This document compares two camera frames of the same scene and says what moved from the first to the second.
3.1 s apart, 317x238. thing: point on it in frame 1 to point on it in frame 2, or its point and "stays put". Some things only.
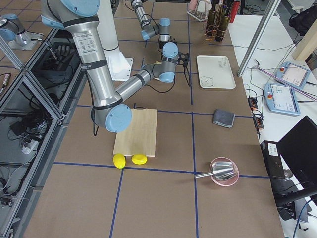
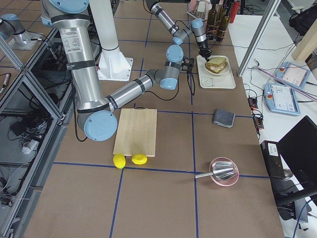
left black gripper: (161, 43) to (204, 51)
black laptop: (297, 150) stays put
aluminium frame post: (271, 11) stays put
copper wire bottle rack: (215, 30) stays put
